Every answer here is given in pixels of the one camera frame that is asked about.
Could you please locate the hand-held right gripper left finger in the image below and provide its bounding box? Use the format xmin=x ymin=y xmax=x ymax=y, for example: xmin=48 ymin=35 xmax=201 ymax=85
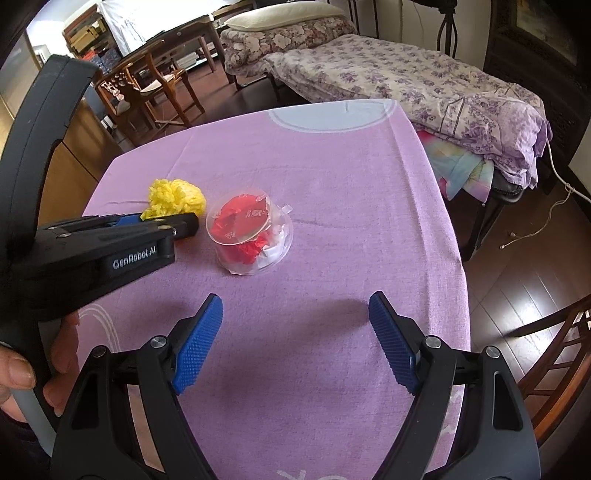
xmin=52 ymin=293 xmax=225 ymax=480

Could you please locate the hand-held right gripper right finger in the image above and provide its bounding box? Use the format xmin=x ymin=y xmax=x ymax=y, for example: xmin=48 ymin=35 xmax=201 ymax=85
xmin=368 ymin=291 xmax=541 ymax=480

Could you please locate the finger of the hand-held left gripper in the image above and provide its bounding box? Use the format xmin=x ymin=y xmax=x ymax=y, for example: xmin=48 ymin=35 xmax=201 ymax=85
xmin=39 ymin=213 xmax=148 ymax=232
xmin=139 ymin=212 xmax=200 ymax=243

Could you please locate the yellow paper ball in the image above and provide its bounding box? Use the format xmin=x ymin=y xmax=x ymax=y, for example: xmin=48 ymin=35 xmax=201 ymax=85
xmin=141 ymin=178 xmax=207 ymax=222

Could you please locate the clear plastic cup with wrapper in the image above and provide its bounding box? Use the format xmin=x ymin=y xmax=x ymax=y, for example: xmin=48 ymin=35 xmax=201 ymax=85
xmin=205 ymin=194 xmax=295 ymax=277

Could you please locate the person's left hand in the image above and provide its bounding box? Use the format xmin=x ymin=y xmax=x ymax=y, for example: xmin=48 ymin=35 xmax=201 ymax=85
xmin=0 ymin=314 xmax=81 ymax=418

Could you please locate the light wooden cabinet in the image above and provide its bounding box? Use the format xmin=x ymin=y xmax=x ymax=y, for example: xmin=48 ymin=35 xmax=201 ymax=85
xmin=41 ymin=99 xmax=123 ymax=217

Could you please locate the wooden chair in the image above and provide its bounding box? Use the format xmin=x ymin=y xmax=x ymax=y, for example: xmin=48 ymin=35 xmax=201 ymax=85
xmin=510 ymin=293 xmax=591 ymax=446
xmin=95 ymin=52 xmax=206 ymax=139

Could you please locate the pink tablecloth table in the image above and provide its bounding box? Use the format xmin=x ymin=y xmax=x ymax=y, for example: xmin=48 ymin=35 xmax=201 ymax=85
xmin=39 ymin=98 xmax=472 ymax=480

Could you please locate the black stool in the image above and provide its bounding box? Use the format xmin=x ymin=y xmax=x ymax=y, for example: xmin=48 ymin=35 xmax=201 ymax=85
xmin=462 ymin=175 xmax=527 ymax=261

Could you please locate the pastel colourful cloth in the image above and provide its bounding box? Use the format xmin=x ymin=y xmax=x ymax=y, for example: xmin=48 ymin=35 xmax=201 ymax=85
xmin=418 ymin=131 xmax=495 ymax=201

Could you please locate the stack of cardboard boxes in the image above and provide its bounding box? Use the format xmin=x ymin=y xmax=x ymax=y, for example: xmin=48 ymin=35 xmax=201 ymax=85
xmin=62 ymin=11 xmax=118 ymax=63

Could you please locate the wooden table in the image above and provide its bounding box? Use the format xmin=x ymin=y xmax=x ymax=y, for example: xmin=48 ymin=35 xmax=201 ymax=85
xmin=139 ymin=15 xmax=232 ymax=84

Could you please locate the floral quilt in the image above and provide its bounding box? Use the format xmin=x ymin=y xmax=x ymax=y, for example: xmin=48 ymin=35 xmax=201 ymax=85
xmin=221 ymin=16 xmax=356 ymax=77

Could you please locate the white pillow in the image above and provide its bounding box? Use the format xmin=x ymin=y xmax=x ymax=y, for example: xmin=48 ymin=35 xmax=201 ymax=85
xmin=224 ymin=2 xmax=345 ymax=33

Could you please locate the purple floral folded blanket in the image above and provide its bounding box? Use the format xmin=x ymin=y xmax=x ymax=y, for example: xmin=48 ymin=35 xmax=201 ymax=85
xmin=416 ymin=90 xmax=552 ymax=190

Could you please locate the bed with floral sheet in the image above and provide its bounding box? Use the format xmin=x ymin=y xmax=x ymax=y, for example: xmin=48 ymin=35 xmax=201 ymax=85
xmin=265 ymin=37 xmax=543 ymax=134

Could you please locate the dark carved wooden wardrobe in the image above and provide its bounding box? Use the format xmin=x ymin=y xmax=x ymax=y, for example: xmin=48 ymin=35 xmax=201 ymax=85
xmin=482 ymin=0 xmax=591 ymax=162

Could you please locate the black metal stand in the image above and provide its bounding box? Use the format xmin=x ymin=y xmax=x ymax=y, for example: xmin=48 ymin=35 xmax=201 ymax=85
xmin=434 ymin=0 xmax=462 ymax=61

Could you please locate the white cable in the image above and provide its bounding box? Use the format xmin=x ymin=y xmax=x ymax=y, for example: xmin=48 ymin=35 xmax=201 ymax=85
xmin=501 ymin=143 xmax=591 ymax=250

